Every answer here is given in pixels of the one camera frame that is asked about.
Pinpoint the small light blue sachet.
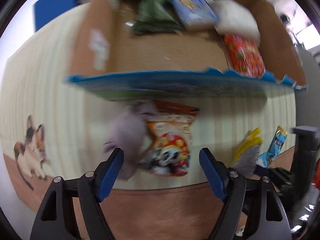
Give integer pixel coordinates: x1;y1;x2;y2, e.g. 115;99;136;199
257;126;288;167

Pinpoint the silver yellow scrub pad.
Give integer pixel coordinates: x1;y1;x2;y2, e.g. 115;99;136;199
232;127;263;178

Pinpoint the red floral snack bag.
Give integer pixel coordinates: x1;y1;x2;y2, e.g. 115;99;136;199
224;35;265;78

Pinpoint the lilac fuzzy cloth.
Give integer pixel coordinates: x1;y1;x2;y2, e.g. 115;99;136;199
103;100;159;180

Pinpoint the orange panda snack bag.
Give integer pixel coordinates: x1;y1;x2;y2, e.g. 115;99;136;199
138;100;199;177

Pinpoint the white soft pack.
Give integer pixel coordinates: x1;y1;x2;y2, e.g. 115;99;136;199
205;0;260;46

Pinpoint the blue cartoon tissue pack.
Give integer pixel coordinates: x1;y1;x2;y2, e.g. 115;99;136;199
169;0;219;31

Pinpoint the green snack bag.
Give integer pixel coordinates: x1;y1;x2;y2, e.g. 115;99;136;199
133;0;183;35

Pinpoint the grey chair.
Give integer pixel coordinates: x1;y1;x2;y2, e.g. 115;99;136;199
295;48;319;127

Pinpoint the striped cat print rug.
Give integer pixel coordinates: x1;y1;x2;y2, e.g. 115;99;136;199
0;2;298;240

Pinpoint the open cardboard box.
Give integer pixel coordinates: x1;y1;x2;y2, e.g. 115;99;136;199
67;0;308;101

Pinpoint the blue board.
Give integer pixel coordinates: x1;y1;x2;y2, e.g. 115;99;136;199
34;0;79;31

